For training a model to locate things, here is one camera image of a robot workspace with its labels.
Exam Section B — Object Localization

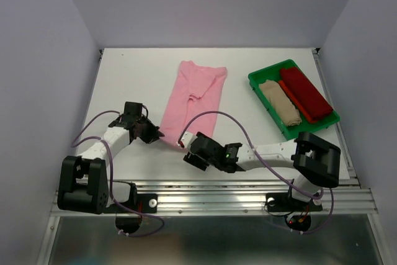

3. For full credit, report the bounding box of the pink t-shirt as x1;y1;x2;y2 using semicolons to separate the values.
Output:
160;61;228;147

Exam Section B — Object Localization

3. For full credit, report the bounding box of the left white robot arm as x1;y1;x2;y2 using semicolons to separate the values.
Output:
57;102;164;214

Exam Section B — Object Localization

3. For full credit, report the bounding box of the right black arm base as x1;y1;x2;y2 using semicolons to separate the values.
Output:
264;187;323;235

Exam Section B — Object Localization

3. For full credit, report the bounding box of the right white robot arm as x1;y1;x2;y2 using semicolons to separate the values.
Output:
179;132;341;209

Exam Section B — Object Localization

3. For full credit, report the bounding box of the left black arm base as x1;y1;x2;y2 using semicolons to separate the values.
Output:
103;181;165;238

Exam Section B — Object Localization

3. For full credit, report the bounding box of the rolled beige t-shirt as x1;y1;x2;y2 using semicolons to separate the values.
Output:
259;80;302;127

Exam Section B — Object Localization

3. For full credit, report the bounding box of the green plastic tray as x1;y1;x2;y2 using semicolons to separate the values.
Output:
248;59;340;140

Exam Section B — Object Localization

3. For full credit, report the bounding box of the rolled red t-shirt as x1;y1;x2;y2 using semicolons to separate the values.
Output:
280;67;334;123

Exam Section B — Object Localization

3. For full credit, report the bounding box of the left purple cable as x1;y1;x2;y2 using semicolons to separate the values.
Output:
71;109;165;238

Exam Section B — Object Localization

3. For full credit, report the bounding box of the aluminium rail frame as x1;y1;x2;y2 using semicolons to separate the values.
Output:
38;48;391;264

